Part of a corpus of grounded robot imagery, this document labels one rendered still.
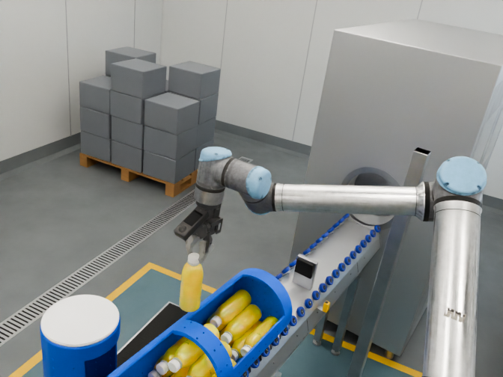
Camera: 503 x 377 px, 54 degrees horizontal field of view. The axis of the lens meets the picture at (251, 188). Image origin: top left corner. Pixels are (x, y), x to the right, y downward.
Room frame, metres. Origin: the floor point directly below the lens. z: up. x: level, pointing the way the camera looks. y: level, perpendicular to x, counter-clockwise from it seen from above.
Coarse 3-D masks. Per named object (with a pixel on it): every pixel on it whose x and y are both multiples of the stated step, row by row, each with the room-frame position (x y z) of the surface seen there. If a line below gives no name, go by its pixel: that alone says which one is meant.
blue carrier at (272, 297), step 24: (240, 288) 1.62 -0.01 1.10; (264, 288) 1.57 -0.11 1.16; (192, 312) 1.32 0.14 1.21; (264, 312) 1.56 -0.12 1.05; (288, 312) 1.48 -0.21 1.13; (168, 336) 1.29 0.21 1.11; (192, 336) 1.18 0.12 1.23; (264, 336) 1.34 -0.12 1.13; (144, 360) 1.19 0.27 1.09; (216, 360) 1.14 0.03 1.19; (240, 360) 1.21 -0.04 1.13
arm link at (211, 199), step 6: (198, 192) 1.30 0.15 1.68; (204, 192) 1.29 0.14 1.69; (222, 192) 1.32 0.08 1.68; (198, 198) 1.30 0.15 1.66; (204, 198) 1.29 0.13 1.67; (210, 198) 1.29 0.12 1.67; (216, 198) 1.30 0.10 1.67; (222, 198) 1.33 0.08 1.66; (204, 204) 1.29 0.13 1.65; (210, 204) 1.29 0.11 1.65; (216, 204) 1.30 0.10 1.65
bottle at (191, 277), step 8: (192, 264) 1.29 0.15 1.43; (200, 264) 1.31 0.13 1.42; (184, 272) 1.28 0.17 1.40; (192, 272) 1.27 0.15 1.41; (200, 272) 1.29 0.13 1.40; (184, 280) 1.28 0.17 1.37; (192, 280) 1.27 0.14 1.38; (200, 280) 1.28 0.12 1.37; (184, 288) 1.27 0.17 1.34; (192, 288) 1.27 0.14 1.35; (200, 288) 1.29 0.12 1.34; (184, 296) 1.27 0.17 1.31; (192, 296) 1.27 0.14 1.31; (200, 296) 1.29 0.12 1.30; (184, 304) 1.27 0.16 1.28; (192, 304) 1.27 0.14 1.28
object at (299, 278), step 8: (304, 256) 1.96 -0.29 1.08; (296, 264) 1.94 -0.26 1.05; (304, 264) 1.92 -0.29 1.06; (312, 264) 1.91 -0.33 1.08; (296, 272) 1.95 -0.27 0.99; (304, 272) 1.91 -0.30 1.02; (312, 272) 1.90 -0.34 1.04; (296, 280) 1.94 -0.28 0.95; (304, 280) 1.93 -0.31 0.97; (312, 280) 1.91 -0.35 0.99
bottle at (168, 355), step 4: (180, 340) 1.25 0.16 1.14; (184, 340) 1.25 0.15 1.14; (176, 344) 1.23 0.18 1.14; (180, 344) 1.23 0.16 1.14; (172, 348) 1.21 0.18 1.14; (176, 348) 1.21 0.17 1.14; (168, 352) 1.19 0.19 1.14; (172, 352) 1.19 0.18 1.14; (164, 356) 1.18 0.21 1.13; (168, 356) 1.18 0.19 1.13; (172, 356) 1.18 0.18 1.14; (164, 360) 1.17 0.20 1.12; (168, 360) 1.17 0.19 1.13; (168, 368) 1.15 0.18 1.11
